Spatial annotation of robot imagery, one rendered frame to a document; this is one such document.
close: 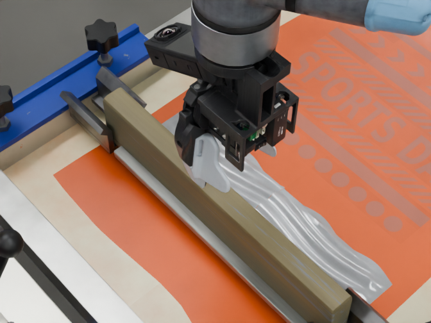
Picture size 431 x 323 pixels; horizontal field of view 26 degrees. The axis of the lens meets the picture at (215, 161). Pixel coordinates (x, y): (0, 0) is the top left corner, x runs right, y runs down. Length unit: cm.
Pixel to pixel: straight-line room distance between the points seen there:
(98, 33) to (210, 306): 37
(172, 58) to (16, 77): 175
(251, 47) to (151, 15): 196
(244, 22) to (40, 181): 51
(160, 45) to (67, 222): 33
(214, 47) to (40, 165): 48
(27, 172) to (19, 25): 158
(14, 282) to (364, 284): 39
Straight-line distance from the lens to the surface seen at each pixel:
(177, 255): 111
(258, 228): 100
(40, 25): 273
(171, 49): 88
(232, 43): 76
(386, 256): 112
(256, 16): 75
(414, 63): 132
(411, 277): 111
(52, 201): 116
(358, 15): 71
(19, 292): 100
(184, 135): 88
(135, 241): 112
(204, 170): 93
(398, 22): 71
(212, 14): 75
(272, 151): 94
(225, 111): 84
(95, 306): 104
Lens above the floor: 190
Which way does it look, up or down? 53 degrees down
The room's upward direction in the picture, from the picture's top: straight up
